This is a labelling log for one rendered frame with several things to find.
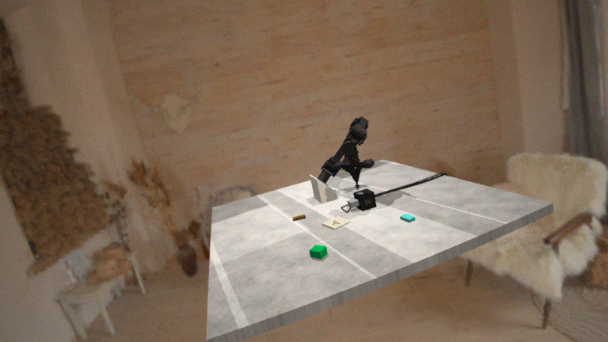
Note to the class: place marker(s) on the small teal block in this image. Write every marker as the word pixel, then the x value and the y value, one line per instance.
pixel 407 218

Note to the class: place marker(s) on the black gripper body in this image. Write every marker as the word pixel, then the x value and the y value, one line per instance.
pixel 366 164

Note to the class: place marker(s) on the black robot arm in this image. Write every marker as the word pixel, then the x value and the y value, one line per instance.
pixel 357 132

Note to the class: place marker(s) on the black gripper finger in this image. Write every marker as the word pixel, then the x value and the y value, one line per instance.
pixel 352 172
pixel 357 173

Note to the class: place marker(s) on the small green cube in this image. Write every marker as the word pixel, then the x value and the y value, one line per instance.
pixel 318 251

